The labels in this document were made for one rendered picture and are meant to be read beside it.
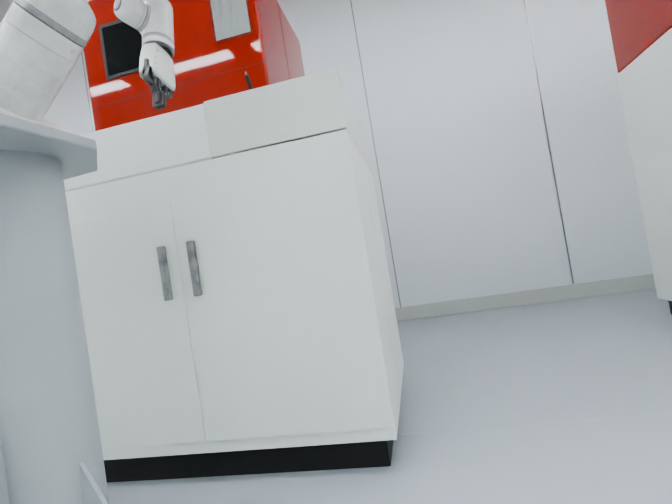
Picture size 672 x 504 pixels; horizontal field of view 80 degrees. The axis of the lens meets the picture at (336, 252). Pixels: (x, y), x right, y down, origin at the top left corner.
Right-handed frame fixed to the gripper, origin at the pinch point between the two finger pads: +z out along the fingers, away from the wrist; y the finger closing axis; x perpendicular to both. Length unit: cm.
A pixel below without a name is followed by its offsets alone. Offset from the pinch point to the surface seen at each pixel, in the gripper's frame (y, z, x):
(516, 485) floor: -11, 102, 73
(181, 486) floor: -16, 101, -8
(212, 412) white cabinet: -12, 83, 4
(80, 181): 0.8, 18.8, -24.2
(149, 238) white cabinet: -2.9, 37.4, -5.9
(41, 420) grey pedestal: 24, 77, -8
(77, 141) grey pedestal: 29.0, 27.9, 3.3
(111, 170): 0.9, 17.9, -14.2
